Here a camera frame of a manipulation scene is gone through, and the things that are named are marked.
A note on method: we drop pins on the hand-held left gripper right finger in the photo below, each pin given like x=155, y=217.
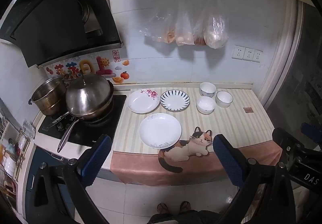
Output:
x=229, y=158

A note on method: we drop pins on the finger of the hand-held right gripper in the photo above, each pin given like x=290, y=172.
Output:
x=284, y=138
x=312, y=131

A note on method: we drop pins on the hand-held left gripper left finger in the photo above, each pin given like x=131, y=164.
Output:
x=96, y=156

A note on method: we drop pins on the plain white bowl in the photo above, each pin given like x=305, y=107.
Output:
x=206, y=104

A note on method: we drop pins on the black-rimmed white bowl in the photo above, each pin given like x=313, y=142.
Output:
x=224, y=98

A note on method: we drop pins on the black gas stove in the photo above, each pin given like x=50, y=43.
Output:
x=83, y=128

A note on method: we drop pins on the striped cat printed table mat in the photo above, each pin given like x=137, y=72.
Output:
x=201, y=138

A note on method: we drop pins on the small brown square tile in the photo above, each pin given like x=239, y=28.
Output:
x=248, y=110

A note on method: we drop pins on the blue cabinet door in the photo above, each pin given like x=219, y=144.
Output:
x=47, y=188

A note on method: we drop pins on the steel wok lid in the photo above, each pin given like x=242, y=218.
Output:
x=88, y=95

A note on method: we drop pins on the person's right foot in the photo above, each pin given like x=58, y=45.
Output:
x=185, y=206

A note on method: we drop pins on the person's foot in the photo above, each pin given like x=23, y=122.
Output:
x=185, y=206
x=162, y=208

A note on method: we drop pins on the large white plate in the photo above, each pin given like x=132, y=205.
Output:
x=160, y=130

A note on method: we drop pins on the white plate with pink flowers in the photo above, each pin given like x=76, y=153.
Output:
x=143, y=102

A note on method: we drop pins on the white bowl with blue pattern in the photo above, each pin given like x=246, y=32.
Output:
x=207, y=89

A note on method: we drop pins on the person's dark pants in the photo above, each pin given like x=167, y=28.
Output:
x=186, y=217

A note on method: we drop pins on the clear plastic holder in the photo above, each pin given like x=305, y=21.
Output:
x=29, y=128

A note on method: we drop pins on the steel stockpot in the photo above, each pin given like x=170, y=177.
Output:
x=49, y=95

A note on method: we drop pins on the blue striped plate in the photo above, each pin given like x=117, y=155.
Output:
x=174, y=100

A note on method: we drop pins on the person's left foot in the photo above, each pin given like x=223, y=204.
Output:
x=162, y=208

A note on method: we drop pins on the clear plastic bag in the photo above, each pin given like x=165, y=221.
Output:
x=185, y=30
x=161, y=27
x=215, y=30
x=200, y=37

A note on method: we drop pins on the black range hood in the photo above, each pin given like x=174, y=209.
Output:
x=55, y=15

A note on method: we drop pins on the white door frame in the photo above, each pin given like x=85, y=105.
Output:
x=284, y=57

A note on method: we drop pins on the colourful wall stickers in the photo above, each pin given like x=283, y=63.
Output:
x=85, y=68

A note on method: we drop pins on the white wall socket panel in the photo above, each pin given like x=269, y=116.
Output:
x=247, y=53

